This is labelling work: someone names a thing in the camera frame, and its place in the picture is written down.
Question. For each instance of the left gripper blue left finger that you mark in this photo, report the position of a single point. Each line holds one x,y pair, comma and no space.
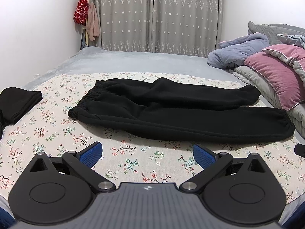
80,165

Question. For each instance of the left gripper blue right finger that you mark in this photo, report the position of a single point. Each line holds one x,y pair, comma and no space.
214,165

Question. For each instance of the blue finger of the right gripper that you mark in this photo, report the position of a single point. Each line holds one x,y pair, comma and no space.
299,150

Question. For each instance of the black sweatpants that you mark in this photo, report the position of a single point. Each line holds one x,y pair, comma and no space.
171,111

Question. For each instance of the floral bed sheet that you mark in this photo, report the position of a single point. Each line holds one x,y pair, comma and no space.
125,157

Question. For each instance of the folded black garment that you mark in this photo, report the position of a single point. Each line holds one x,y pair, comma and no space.
15,103

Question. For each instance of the grey bed blanket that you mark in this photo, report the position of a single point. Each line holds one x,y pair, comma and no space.
97,60

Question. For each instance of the light blue grey bedding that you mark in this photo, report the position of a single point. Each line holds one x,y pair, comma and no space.
295,40

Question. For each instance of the blue crumpled quilt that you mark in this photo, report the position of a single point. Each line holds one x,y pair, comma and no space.
231,54

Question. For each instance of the grey pillow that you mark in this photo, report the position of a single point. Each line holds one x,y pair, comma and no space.
272,30

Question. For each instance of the pink hanging garment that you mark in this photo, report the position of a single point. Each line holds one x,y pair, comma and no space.
92,26

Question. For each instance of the red floral hanging garment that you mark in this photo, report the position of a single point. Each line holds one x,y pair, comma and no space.
81,12

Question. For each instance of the grey star curtain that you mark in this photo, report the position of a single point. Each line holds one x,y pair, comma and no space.
185,27

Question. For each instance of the dark items by wall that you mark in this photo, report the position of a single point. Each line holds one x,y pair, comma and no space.
83,43

